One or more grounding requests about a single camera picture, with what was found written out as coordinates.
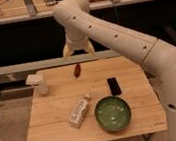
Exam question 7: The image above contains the black phone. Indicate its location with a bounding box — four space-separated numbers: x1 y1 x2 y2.
107 78 121 96

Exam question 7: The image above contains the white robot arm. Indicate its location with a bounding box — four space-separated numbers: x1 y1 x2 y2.
53 0 176 141

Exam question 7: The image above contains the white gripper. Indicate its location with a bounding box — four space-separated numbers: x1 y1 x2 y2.
59 31 97 62

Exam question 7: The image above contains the green bowl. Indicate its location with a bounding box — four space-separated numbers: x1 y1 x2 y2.
94 96 132 132

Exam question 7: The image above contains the small brown bottle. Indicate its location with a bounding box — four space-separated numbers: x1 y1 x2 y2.
74 63 81 78

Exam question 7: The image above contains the black device on bench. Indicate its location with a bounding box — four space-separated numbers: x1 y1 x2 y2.
43 0 56 7

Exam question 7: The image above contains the white plastic bottle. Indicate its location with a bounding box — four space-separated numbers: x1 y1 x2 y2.
68 94 91 129

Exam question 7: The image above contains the wooden table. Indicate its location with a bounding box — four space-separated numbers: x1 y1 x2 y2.
26 56 168 141

